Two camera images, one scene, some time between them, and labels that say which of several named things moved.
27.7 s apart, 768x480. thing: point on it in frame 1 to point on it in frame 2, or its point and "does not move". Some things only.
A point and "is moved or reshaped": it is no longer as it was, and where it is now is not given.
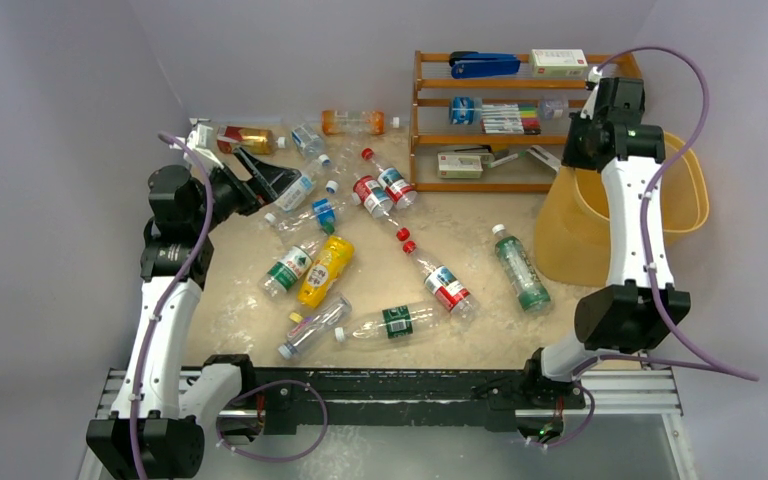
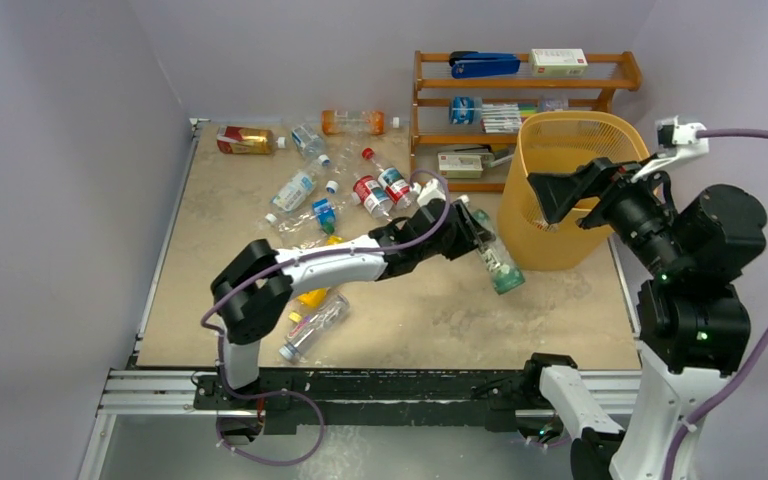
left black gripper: [271, 181] to [467, 233]
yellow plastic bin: [573, 230] is moved or reshaped
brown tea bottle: [254, 140] does not move
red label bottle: [377, 199] does not move
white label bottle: [303, 185] does not move
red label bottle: [396, 188] does not move
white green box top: [558, 62] does not move
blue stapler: [470, 64] does not move
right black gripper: [622, 97] to [605, 195]
